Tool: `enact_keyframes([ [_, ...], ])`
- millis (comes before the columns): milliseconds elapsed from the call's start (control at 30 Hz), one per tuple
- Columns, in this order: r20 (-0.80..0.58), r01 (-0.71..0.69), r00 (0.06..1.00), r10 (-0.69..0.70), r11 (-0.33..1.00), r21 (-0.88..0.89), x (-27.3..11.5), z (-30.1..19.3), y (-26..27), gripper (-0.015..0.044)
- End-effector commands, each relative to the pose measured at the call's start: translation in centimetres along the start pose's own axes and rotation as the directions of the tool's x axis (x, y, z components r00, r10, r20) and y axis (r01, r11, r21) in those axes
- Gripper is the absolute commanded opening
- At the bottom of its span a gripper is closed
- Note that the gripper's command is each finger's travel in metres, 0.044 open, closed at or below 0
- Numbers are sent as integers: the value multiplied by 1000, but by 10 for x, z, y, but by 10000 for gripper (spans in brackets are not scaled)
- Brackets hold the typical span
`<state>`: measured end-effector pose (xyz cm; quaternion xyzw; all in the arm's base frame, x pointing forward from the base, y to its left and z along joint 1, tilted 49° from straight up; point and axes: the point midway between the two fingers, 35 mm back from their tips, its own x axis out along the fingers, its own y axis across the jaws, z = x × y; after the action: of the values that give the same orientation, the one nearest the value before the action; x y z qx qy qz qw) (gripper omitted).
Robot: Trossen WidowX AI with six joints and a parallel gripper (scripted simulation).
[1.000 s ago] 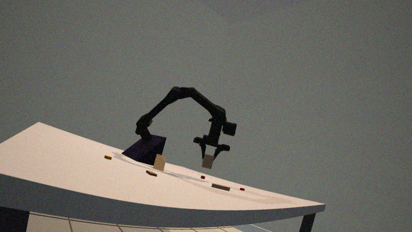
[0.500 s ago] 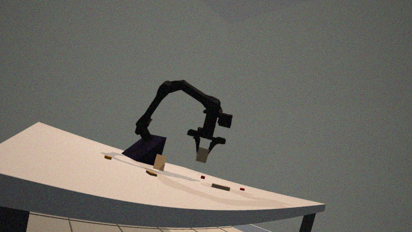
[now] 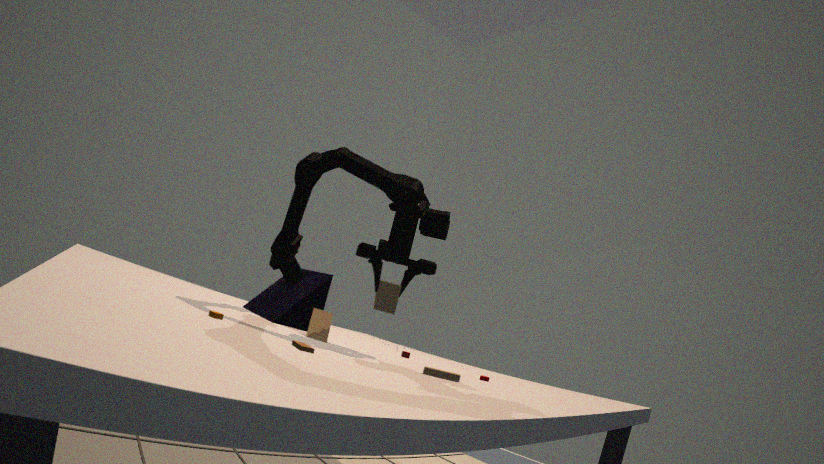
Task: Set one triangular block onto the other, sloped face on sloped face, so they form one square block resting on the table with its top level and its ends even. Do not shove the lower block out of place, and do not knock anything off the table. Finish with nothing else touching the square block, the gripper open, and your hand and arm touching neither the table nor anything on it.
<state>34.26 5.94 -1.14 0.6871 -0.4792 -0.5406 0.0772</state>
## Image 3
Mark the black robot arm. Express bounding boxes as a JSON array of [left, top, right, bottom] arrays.
[[270, 147, 450, 285]]

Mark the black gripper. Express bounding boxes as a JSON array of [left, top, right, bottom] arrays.
[[356, 227, 437, 297]]

